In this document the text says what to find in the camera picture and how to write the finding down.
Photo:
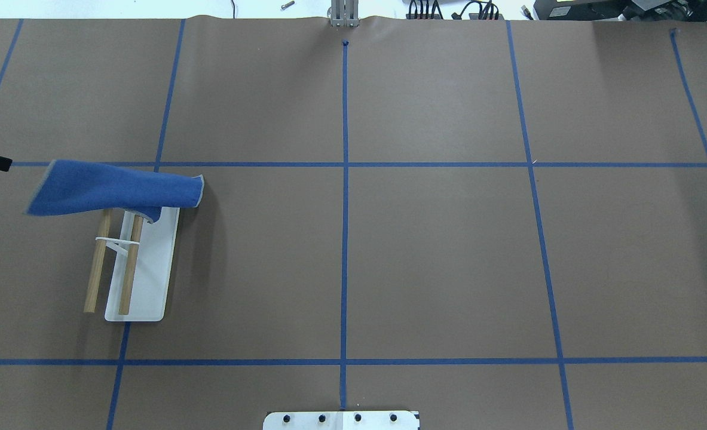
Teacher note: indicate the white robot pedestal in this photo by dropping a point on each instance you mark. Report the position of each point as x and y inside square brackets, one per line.
[372, 419]

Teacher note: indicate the blue towel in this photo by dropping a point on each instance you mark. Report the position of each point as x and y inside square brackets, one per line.
[71, 186]

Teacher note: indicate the white rack with wooden bars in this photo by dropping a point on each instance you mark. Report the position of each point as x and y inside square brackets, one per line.
[143, 265]

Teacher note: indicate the aluminium frame post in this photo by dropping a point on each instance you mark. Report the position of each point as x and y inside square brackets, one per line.
[344, 13]

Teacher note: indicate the black power strip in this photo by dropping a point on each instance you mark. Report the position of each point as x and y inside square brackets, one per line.
[463, 11]

